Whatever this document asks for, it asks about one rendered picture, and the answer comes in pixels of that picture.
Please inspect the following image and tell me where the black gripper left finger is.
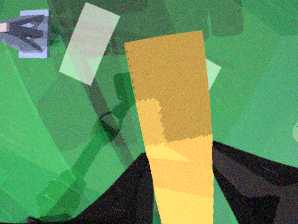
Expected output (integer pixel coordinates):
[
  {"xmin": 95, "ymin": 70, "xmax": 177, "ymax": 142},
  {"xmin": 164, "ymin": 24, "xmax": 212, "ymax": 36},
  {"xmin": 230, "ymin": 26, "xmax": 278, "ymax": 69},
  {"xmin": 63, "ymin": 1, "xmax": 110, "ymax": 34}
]
[{"xmin": 39, "ymin": 152, "xmax": 154, "ymax": 224}]

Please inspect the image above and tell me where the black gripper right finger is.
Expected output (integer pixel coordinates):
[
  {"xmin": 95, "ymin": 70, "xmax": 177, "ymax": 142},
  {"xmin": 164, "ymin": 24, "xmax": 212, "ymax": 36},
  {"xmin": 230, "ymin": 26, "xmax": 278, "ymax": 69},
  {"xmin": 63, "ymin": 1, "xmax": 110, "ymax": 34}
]
[{"xmin": 212, "ymin": 140, "xmax": 298, "ymax": 224}]

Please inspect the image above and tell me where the yellow bar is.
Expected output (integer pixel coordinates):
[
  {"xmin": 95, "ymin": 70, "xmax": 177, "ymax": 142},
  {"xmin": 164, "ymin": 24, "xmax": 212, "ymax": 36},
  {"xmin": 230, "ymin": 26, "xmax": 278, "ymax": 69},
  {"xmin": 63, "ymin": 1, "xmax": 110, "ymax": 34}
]
[{"xmin": 124, "ymin": 31, "xmax": 214, "ymax": 224}]

